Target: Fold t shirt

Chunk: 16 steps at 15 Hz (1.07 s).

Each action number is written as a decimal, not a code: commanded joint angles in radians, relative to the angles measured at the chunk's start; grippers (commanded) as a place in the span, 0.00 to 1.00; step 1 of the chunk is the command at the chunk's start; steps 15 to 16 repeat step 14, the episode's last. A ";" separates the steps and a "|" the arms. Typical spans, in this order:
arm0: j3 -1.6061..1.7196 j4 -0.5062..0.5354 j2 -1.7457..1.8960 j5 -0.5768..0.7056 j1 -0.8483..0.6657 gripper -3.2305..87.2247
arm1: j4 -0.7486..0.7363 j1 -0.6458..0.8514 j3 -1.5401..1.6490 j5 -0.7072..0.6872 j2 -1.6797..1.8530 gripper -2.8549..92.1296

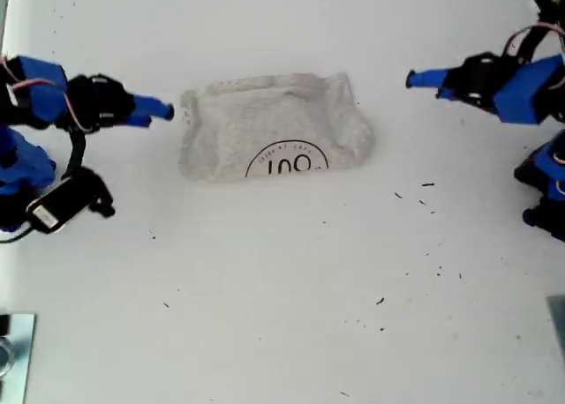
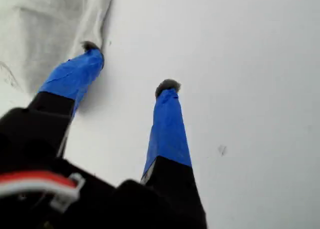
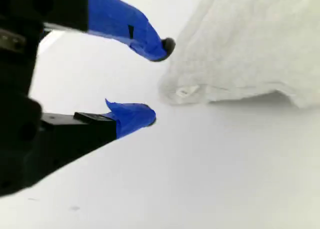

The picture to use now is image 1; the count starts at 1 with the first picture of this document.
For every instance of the black clamp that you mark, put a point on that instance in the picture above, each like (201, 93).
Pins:
(3, 324)

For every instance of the camera black stalk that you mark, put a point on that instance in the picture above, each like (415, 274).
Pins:
(536, 38)
(77, 152)

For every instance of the large steel plate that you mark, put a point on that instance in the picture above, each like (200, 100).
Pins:
(20, 360)

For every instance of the grey t-shirt with rust sleeves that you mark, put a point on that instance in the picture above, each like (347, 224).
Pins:
(273, 126)

